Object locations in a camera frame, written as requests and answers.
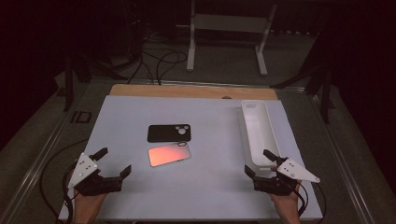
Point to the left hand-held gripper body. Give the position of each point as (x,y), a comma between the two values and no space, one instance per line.
(93,185)

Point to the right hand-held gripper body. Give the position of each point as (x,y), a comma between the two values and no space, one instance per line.
(280,183)

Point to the long white plastic bin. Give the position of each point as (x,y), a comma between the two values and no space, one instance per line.
(258,130)

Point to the iridescent phone case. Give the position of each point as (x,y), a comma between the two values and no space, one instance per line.
(168,155)

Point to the black phone case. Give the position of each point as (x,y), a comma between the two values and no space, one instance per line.
(163,133)

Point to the person's right hand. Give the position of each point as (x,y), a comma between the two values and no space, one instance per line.
(288,203)

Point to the person's left hand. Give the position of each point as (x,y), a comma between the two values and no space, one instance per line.
(87,207)

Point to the white table cover board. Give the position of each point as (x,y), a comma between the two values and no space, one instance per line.
(202,189)

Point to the black metal stand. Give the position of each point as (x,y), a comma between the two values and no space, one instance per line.
(325,99)
(68,84)

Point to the white metal stand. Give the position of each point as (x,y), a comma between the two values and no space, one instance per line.
(230,23)

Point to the black rectangular floor bracket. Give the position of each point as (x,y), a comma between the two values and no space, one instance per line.
(74,117)

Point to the aluminium floor frame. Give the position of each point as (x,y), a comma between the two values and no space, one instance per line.
(34,165)

